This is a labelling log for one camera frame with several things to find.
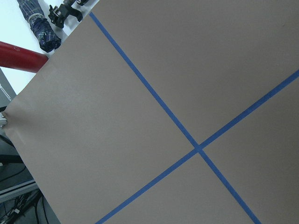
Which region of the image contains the black clamp mount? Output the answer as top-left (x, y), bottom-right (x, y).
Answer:
top-left (48, 0), bottom-right (83, 28)

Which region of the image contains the folded blue plaid umbrella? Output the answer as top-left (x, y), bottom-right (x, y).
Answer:
top-left (17, 0), bottom-right (61, 53)

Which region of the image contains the red cylinder tube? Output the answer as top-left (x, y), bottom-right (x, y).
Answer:
top-left (0, 42), bottom-right (48, 73)

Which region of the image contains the brown paper table cover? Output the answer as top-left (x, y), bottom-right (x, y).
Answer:
top-left (4, 0), bottom-right (299, 224)

